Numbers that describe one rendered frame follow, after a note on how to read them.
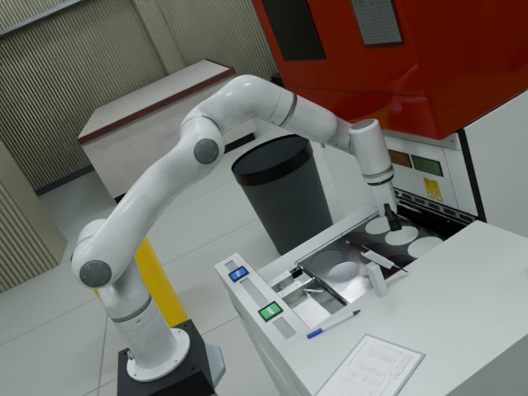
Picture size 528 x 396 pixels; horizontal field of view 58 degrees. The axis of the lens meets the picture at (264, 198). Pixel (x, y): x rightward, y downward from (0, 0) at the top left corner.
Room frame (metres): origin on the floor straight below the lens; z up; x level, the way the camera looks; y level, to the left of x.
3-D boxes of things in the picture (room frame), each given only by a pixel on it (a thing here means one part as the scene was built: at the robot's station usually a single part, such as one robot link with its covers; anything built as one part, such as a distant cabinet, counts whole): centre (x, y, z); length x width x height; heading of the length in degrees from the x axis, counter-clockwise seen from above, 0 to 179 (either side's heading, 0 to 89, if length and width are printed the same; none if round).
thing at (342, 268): (1.21, -0.23, 0.90); 0.34 x 0.34 x 0.01; 14
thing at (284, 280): (1.28, 0.06, 0.89); 0.08 x 0.03 x 0.03; 104
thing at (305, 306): (1.13, 0.02, 0.87); 0.36 x 0.08 x 0.03; 14
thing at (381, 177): (1.18, -0.31, 1.15); 0.09 x 0.08 x 0.03; 158
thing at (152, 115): (7.23, 0.84, 0.48); 2.64 x 2.07 x 0.96; 5
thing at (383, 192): (1.18, -0.31, 1.09); 0.10 x 0.07 x 0.11; 158
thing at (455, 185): (1.45, -0.40, 1.02); 0.81 x 0.03 x 0.40; 14
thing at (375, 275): (0.94, -0.18, 1.03); 0.06 x 0.04 x 0.13; 104
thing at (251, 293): (1.18, 0.14, 0.89); 0.55 x 0.09 x 0.14; 14
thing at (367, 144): (1.19, -0.31, 1.23); 0.09 x 0.08 x 0.13; 6
